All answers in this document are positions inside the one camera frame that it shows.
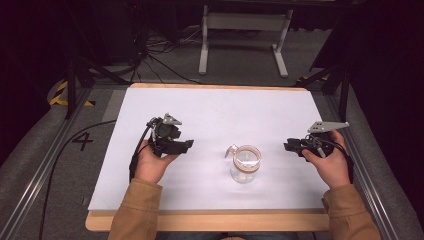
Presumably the aluminium rail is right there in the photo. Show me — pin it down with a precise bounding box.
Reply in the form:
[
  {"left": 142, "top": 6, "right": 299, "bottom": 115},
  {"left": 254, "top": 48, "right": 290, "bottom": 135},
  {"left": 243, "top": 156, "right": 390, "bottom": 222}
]
[
  {"left": 0, "top": 87, "right": 95, "bottom": 240},
  {"left": 324, "top": 93, "right": 398, "bottom": 240}
]

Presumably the person's right hand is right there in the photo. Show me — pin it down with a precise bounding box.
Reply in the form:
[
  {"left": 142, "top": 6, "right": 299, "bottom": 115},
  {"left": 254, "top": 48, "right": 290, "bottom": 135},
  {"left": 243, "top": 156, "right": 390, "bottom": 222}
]
[{"left": 301, "top": 129, "right": 352, "bottom": 190}]

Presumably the person's left hand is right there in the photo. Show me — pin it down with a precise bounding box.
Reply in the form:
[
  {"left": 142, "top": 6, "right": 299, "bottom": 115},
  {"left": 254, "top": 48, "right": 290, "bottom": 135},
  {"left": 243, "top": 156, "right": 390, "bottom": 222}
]
[{"left": 134, "top": 139, "right": 180, "bottom": 185}]

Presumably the white table mat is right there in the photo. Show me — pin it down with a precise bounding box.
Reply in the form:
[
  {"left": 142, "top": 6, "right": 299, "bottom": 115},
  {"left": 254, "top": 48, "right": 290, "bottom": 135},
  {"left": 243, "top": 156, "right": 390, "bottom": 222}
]
[{"left": 87, "top": 86, "right": 330, "bottom": 212}]

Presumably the yellow black hazard tape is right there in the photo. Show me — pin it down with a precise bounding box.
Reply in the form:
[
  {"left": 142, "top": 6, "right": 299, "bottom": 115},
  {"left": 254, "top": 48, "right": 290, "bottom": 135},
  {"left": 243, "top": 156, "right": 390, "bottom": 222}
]
[{"left": 49, "top": 81, "right": 97, "bottom": 108}]

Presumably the black tripod stand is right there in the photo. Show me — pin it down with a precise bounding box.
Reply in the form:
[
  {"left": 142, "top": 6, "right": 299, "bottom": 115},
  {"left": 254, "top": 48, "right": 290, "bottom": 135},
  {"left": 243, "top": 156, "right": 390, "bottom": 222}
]
[
  {"left": 64, "top": 3, "right": 132, "bottom": 120},
  {"left": 293, "top": 59, "right": 352, "bottom": 123}
]

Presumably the clear glass jar with lid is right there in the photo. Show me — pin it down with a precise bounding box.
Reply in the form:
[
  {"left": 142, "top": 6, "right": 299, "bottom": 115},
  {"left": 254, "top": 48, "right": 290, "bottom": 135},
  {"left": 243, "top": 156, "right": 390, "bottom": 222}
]
[{"left": 224, "top": 143, "right": 263, "bottom": 185}]

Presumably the white metal stand frame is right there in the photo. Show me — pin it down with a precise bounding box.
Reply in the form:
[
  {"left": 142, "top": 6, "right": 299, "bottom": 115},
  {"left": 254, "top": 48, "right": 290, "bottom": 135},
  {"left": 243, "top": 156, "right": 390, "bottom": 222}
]
[{"left": 198, "top": 4, "right": 295, "bottom": 79}]

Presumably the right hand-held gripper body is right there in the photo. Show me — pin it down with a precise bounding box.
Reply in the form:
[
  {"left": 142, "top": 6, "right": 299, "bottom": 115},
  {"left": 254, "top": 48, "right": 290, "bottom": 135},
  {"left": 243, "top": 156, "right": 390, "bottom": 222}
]
[{"left": 301, "top": 120, "right": 350, "bottom": 162}]

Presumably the black floor cable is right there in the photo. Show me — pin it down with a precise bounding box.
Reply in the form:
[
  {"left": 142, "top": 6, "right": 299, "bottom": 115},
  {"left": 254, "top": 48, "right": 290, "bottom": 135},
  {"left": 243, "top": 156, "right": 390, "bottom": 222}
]
[{"left": 37, "top": 119, "right": 118, "bottom": 240}]

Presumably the wooden table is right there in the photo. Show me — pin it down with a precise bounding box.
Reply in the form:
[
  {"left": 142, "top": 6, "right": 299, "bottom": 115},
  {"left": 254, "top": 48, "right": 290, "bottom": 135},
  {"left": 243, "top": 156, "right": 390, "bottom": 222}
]
[{"left": 84, "top": 82, "right": 332, "bottom": 233}]

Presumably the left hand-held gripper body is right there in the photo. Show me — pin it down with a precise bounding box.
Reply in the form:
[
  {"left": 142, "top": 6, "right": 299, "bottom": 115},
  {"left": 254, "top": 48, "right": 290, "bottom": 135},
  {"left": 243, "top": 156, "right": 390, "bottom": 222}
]
[{"left": 147, "top": 113, "right": 183, "bottom": 159}]

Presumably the right hand-held gripper black cable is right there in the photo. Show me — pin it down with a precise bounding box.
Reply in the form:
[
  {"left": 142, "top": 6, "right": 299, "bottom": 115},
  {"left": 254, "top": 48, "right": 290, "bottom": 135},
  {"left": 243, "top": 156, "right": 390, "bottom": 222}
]
[{"left": 308, "top": 134, "right": 355, "bottom": 185}]

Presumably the bundle of black cables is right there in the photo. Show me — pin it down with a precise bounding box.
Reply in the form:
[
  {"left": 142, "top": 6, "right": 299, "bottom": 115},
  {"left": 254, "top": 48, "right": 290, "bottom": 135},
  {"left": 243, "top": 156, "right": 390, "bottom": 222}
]
[{"left": 129, "top": 24, "right": 205, "bottom": 85}]

